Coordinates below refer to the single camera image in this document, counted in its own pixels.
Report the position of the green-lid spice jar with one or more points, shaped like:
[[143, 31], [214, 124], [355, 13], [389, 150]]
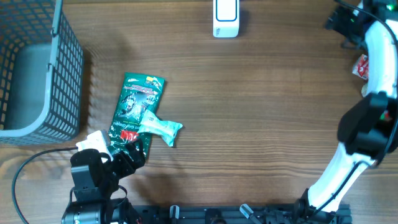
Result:
[[364, 90]]

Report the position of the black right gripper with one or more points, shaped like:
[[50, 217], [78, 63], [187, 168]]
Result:
[[337, 23]]

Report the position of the green snack bag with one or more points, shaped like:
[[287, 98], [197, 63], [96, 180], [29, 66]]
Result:
[[139, 93]]

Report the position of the grey plastic mesh basket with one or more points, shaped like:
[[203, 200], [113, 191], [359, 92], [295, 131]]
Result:
[[41, 74]]

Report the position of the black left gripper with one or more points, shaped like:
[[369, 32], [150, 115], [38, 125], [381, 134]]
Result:
[[129, 167]]

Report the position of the white barcode scanner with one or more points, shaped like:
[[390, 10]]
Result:
[[226, 19]]

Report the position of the red Kleenex tissue pack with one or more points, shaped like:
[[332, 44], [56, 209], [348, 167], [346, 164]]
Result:
[[361, 67]]

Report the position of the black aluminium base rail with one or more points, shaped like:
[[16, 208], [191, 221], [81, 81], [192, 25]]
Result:
[[273, 213]]

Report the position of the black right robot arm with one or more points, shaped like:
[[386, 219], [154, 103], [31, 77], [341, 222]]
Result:
[[368, 131]]

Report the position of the teal wet wipes pack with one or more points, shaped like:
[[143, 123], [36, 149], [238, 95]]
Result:
[[167, 130]]

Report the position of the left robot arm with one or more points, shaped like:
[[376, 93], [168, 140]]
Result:
[[96, 177]]

